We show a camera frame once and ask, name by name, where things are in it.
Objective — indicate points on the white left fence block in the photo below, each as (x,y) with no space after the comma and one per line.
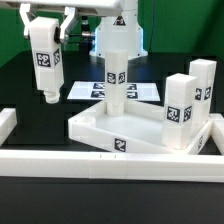
(8,121)

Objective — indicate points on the white marker base plate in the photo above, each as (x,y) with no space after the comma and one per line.
(83,90)

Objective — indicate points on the white right fence block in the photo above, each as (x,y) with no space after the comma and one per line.
(217,131)

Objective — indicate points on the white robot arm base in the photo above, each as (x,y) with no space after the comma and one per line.
(122,32)

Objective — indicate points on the white front fence bar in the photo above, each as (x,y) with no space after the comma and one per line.
(103,165)

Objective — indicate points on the white desk top tray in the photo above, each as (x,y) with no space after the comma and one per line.
(138,130)

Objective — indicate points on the white fence block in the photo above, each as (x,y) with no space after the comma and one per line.
(217,131)
(8,121)

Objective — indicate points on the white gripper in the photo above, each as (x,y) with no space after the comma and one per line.
(71,9)

